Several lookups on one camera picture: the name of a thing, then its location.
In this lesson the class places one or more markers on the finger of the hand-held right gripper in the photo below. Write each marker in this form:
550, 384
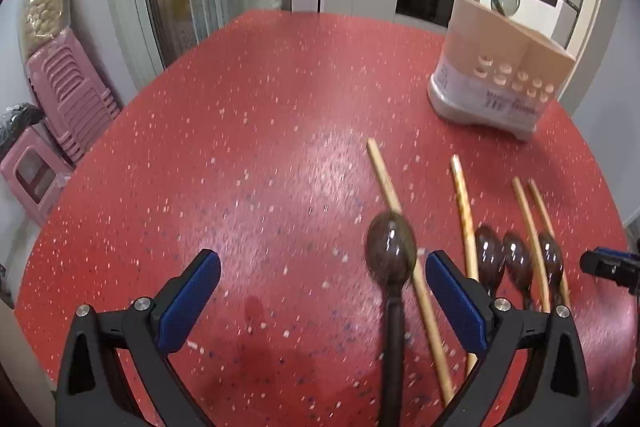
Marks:
607, 264

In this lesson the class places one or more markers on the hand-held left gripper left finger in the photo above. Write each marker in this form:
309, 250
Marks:
187, 302

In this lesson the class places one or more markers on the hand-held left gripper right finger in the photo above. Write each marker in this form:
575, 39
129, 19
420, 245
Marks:
457, 302

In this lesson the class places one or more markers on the wooden chopstick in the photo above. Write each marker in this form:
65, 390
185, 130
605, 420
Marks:
542, 212
462, 202
525, 212
382, 177

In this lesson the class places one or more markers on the large dark plastic spoon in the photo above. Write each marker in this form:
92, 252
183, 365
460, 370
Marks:
390, 247

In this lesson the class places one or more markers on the beige utensil holder with holes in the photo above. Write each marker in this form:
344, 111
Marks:
492, 42

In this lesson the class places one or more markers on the single pink plastic stool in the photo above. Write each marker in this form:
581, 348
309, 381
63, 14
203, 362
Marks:
30, 177

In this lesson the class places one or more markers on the stack of pink plastic stools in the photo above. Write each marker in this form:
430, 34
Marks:
70, 87

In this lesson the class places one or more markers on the black bag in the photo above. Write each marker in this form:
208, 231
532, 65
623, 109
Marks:
20, 119

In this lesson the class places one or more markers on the clear bag of nuts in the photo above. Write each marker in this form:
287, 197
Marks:
45, 2

